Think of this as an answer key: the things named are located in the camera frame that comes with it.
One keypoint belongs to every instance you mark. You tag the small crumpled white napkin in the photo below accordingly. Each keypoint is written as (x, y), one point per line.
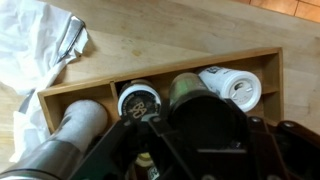
(31, 32)

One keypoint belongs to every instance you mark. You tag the black lid glass jar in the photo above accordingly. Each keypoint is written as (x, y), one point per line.
(201, 116)

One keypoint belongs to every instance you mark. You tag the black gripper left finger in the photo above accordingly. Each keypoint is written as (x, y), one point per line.
(117, 150)

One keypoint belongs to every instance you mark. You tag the wooden spice tray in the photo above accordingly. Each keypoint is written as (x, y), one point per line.
(265, 63)

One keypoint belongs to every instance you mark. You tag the black white label jar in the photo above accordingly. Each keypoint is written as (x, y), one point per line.
(137, 99)

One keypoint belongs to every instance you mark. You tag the tall steel pepper grinder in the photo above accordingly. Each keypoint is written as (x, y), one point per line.
(57, 157)

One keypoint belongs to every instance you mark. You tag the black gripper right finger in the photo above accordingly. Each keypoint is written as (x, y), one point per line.
(285, 151)

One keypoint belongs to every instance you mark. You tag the thin metal skewer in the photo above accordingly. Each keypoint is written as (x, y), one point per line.
(72, 33)

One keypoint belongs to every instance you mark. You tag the white spice container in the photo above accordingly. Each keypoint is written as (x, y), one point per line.
(242, 87)

